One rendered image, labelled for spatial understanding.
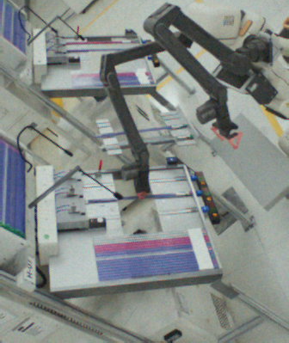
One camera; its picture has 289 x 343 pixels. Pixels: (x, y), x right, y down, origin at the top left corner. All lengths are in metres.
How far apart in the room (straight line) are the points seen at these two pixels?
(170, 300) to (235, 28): 1.25
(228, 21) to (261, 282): 1.52
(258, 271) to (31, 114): 1.66
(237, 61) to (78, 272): 1.06
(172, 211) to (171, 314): 0.47
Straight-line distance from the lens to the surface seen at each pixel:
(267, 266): 3.02
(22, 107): 3.26
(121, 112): 2.25
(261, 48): 2.04
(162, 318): 2.48
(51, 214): 2.29
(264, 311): 2.49
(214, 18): 2.07
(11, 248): 2.06
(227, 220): 3.29
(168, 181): 2.57
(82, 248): 2.26
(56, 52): 3.47
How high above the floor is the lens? 2.42
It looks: 36 degrees down
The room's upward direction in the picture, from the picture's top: 52 degrees counter-clockwise
